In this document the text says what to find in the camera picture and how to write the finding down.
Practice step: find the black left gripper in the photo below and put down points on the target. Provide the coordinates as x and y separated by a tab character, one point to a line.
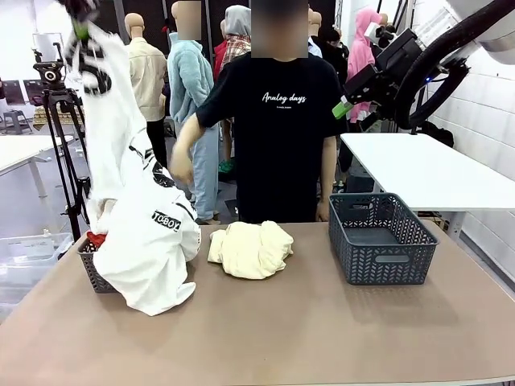
80	10

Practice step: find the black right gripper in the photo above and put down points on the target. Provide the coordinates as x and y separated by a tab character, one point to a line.
398	60

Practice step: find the cream yellow garment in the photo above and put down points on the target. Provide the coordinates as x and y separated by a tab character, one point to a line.
249	249

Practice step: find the orange garment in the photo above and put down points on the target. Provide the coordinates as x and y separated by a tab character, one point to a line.
96	239

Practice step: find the white t-shirt with black print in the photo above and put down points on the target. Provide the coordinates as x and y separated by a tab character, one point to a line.
137	249

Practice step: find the person's right forearm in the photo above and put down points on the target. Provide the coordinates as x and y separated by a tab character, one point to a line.
189	136

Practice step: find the person's left forearm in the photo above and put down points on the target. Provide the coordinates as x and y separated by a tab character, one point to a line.
328	169

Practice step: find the person's left hand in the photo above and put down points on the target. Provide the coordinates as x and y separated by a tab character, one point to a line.
322	210

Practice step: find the person's right hand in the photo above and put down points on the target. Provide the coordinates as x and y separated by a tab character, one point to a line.
181	169

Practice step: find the mannequin in pink hoodie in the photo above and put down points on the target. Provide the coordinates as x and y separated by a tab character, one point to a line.
358	52

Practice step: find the white side table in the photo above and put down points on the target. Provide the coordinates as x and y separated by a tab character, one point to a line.
402	161

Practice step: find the black garment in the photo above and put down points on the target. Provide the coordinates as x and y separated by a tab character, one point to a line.
438	132

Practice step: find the mannequin in cream jacket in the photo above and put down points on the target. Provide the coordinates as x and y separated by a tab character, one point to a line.
151	80

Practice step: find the person in black t-shirt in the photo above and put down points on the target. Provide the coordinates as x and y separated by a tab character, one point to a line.
281	140

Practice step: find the table with patterned cloth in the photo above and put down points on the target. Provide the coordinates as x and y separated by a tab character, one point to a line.
44	116

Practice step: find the grey stool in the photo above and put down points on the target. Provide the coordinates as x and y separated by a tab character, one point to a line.
16	120

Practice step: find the mannequin in light blue fleece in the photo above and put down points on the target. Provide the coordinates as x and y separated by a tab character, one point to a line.
189	80

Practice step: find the white desk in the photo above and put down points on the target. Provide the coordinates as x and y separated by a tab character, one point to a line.
24	149

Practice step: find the mannequin in grey hood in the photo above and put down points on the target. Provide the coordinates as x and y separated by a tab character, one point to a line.
235	36

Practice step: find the grey plastic woven-pattern basket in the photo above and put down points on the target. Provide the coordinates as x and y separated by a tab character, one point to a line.
96	277
382	261

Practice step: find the clear plastic storage bin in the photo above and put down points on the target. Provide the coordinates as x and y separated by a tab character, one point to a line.
28	257

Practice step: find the black camera tripod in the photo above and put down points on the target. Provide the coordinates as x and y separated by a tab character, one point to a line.
60	140

